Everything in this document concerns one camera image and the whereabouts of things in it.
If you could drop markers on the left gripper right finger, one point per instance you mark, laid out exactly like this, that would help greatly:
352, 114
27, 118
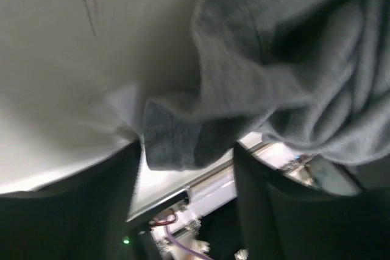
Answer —
283, 219

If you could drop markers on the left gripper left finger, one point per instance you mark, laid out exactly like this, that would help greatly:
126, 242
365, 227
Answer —
81, 217

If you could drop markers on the grey shorts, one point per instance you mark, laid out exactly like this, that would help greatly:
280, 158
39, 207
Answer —
312, 74

